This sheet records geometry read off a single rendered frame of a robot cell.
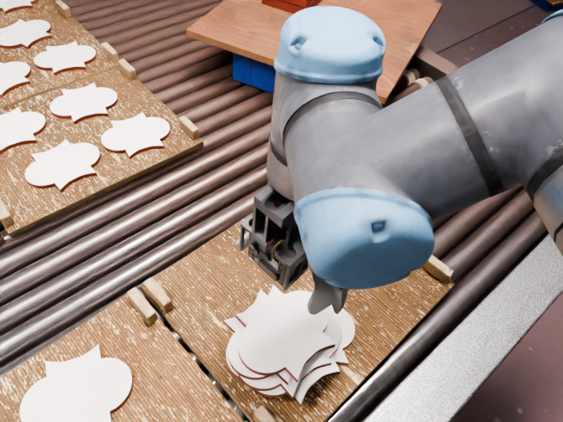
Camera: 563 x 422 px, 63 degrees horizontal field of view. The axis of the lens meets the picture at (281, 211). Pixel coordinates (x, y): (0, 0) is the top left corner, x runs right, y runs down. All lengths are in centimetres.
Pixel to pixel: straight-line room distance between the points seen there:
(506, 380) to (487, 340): 110
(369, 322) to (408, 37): 74
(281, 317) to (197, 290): 18
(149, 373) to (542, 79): 62
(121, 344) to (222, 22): 79
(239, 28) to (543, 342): 161
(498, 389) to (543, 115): 170
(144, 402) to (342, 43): 56
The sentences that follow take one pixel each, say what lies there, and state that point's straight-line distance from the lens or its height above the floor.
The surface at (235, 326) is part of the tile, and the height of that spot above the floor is 100.
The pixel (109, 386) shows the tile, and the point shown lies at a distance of 72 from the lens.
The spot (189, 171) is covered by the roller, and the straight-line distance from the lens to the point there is 98.
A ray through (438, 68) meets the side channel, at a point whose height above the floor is 95.
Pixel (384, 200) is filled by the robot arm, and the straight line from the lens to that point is 25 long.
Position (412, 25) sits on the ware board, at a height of 104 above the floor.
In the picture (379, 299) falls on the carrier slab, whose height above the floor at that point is 94.
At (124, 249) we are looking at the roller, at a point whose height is 92.
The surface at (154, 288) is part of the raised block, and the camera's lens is 76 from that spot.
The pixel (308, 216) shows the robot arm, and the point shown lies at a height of 140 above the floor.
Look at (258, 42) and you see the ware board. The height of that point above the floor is 104.
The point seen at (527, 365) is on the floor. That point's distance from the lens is 202.
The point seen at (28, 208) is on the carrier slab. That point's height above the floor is 94.
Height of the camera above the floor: 161
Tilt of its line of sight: 50 degrees down
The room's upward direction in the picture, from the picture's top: 6 degrees clockwise
